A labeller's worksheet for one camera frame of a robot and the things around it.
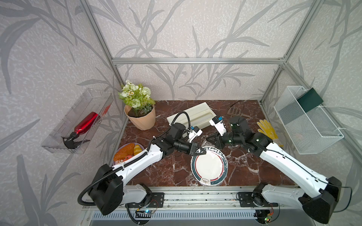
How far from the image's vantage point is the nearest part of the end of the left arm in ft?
2.13

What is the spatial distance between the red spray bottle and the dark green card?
102 centimetres

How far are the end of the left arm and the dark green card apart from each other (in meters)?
0.56

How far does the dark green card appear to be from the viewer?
2.28ft
